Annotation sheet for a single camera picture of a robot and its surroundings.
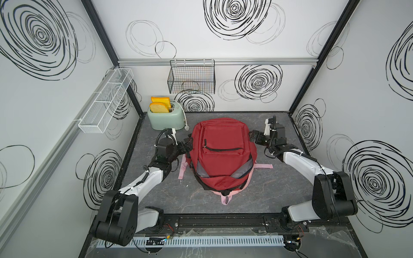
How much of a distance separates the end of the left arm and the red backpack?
0.04m

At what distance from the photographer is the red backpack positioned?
2.52 feet

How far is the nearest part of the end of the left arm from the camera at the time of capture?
0.66 m
